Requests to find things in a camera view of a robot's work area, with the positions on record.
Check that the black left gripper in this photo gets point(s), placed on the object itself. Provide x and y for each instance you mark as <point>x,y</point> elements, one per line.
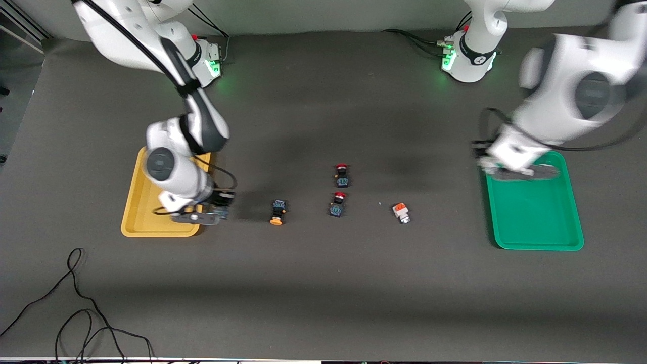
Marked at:
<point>478,152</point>

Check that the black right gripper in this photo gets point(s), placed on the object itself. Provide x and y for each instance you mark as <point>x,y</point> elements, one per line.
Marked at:
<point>223,198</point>

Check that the green push button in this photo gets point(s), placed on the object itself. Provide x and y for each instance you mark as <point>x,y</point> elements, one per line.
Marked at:
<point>402,212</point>

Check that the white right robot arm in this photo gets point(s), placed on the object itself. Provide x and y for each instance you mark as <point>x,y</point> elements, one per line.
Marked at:
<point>174,177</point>

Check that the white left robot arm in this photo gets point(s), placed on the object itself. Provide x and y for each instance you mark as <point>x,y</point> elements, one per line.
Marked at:
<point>548,121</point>

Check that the yellow plastic tray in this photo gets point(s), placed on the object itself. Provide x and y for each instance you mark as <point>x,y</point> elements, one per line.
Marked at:
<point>141,212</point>

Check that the green plastic tray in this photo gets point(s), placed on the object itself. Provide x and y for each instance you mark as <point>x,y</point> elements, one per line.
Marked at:
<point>536,217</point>

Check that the red mushroom push button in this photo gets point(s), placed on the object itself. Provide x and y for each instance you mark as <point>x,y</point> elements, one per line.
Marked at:
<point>337,208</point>
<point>342,178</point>

